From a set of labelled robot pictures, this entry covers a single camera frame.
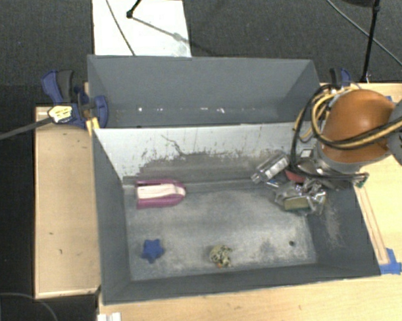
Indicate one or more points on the red round thing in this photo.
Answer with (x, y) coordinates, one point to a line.
(293, 176)

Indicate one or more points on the crumpled silver packet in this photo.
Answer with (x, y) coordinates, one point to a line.
(316, 198)

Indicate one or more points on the clear glass bottle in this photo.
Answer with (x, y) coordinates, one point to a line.
(270, 169)

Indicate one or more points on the purple and white stapler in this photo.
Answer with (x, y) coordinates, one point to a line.
(159, 193)

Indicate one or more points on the olive flat box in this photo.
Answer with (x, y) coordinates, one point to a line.
(296, 203)

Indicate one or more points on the blue star toy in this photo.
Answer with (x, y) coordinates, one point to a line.
(152, 250)

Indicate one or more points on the pale wood board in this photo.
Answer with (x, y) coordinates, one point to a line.
(64, 207)

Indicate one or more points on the beige spotted toy animal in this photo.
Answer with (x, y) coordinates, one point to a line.
(220, 255)

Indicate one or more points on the grey metal bin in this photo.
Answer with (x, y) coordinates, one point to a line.
(223, 221)

